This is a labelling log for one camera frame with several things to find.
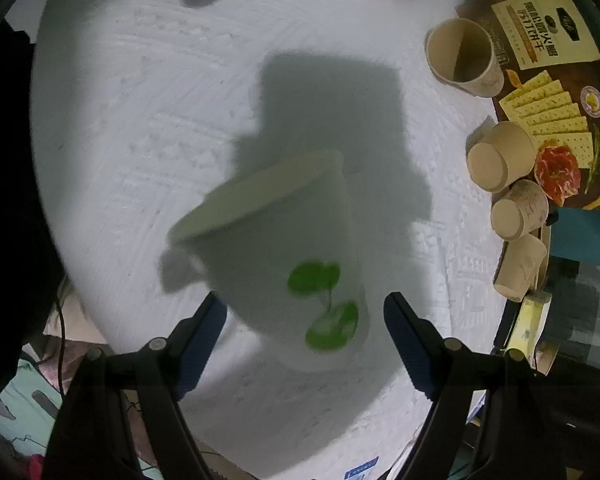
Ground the brown cracker box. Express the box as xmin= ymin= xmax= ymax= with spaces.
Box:
xmin=457 ymin=0 xmax=600 ymax=210

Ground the brown paper cup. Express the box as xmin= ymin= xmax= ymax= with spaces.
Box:
xmin=425 ymin=18 xmax=504 ymax=98
xmin=491 ymin=179 xmax=550 ymax=242
xmin=467 ymin=122 xmax=536 ymax=193
xmin=494 ymin=234 xmax=545 ymax=302

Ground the blue white card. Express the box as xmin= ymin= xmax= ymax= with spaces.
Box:
xmin=343 ymin=456 xmax=379 ymax=480

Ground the yellow tissue box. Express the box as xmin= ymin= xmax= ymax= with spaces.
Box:
xmin=505 ymin=292 xmax=553 ymax=361

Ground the white paper cup green print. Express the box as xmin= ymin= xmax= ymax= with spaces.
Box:
xmin=168 ymin=150 xmax=368 ymax=372

